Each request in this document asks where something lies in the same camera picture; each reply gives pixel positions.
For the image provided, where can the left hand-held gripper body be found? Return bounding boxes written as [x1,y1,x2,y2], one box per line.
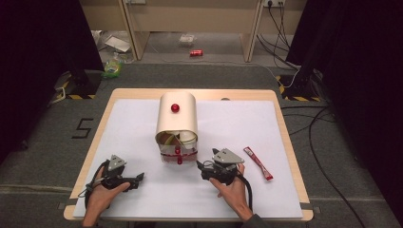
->
[101,154,131,191]

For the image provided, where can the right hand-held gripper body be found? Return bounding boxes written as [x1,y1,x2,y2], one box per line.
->
[206,147,246,186]

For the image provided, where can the red stick packet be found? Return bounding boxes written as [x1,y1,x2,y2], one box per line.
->
[242,145,275,181]

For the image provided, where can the cream roll-top box red knobs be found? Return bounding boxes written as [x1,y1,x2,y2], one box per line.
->
[154,90,200,166]

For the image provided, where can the person's right hand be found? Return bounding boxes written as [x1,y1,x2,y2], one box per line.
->
[208,162,252,219]

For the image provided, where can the person's left hand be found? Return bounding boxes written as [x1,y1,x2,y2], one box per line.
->
[83,165,131,223]

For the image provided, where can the white table sheet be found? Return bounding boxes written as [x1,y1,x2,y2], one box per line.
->
[72,98,304,220]

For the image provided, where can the white cup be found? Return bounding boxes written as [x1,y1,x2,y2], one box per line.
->
[179,130,198,146]

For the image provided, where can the stand base with hazard tape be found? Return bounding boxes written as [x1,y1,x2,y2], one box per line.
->
[275,73,323,103]
[47,69,103,105]

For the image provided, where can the green plastic bag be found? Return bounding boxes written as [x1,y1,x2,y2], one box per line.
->
[101,52,125,80]

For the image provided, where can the clear plastic food container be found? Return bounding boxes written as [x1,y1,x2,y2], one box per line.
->
[178,33,198,48]

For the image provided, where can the white flat paper box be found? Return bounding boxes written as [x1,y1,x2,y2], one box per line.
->
[104,34,132,53]

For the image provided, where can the light wooden desk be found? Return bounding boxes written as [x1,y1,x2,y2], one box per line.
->
[78,0,309,64]

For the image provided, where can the black curtain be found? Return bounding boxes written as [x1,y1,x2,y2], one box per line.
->
[285,0,403,218]
[0,0,105,166]

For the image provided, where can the crumpled clear plastic bag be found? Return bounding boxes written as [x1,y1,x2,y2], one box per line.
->
[90,29,106,49]

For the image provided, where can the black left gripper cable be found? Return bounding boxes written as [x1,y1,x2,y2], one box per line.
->
[76,159,111,211]

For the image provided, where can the black floor cable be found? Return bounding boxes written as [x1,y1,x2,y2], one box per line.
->
[280,104,369,228]

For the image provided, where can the black plugged wall cables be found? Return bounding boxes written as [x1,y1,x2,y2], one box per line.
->
[256,2,302,71]

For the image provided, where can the white wall socket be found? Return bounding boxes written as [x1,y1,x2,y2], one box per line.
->
[262,0,286,9]

